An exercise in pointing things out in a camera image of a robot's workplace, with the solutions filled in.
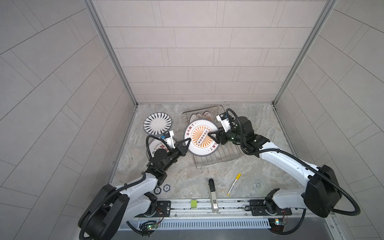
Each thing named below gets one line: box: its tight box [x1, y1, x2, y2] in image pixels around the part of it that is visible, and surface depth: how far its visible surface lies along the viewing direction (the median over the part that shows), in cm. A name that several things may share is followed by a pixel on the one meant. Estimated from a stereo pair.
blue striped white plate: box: [143, 112, 172, 135], surface depth 105 cm
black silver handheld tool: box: [208, 178, 219, 213], surface depth 74 cm
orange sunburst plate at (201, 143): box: [183, 118, 219, 157], surface depth 77 cm
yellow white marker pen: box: [227, 173, 242, 196], surface depth 82 cm
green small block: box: [190, 199, 198, 209], surface depth 74 cm
